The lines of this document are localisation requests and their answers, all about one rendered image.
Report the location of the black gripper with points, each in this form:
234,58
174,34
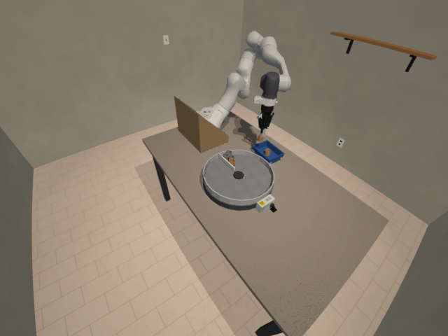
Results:
265,118

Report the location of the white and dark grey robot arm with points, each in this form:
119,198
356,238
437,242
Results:
238,83

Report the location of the blue open crate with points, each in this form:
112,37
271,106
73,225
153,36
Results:
275,154

